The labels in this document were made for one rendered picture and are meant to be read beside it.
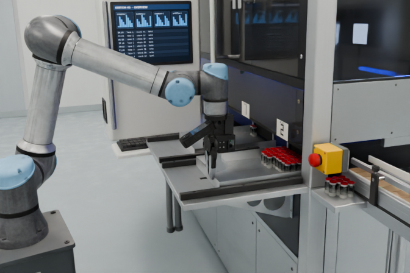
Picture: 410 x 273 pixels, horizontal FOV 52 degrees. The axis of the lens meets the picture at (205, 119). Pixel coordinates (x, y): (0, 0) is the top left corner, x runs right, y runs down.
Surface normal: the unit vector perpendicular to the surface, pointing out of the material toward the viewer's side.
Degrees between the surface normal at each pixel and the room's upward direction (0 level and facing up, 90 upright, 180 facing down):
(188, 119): 90
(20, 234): 72
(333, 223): 90
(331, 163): 90
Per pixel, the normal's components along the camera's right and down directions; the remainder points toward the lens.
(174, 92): 0.01, 0.24
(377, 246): 0.29, 0.22
